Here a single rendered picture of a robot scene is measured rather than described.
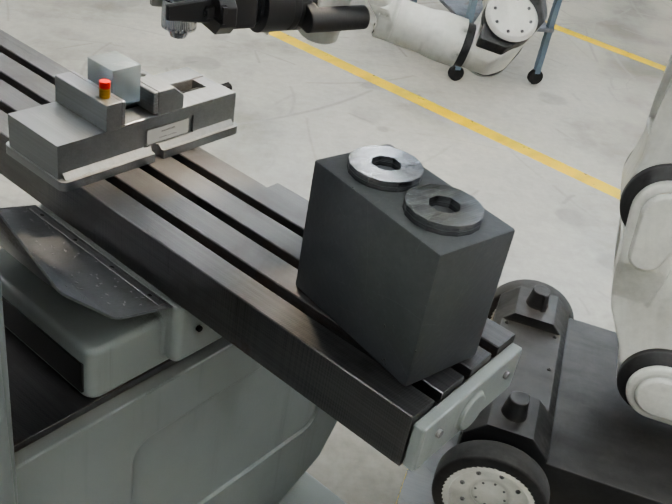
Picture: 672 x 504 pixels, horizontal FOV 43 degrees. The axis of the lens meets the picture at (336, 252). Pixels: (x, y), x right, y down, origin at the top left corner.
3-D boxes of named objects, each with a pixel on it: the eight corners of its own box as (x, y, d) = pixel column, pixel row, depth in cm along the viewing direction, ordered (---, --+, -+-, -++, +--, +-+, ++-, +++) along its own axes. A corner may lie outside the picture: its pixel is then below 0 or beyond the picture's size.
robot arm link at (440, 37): (381, 55, 129) (500, 97, 131) (396, 22, 119) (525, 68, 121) (399, -5, 132) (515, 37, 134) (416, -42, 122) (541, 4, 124)
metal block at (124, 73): (115, 86, 133) (115, 50, 130) (140, 101, 131) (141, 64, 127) (87, 94, 130) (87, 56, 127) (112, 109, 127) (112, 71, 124)
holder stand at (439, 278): (364, 262, 119) (391, 132, 108) (476, 355, 105) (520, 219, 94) (294, 285, 112) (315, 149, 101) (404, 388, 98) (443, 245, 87)
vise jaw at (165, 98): (132, 79, 140) (133, 56, 138) (183, 108, 134) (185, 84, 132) (102, 87, 136) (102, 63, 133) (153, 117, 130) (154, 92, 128)
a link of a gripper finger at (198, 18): (165, -2, 109) (210, -4, 112) (164, 23, 111) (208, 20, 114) (170, 3, 108) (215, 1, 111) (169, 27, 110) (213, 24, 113)
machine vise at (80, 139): (181, 99, 152) (184, 41, 146) (239, 132, 145) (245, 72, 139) (3, 151, 128) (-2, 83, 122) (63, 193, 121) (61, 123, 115)
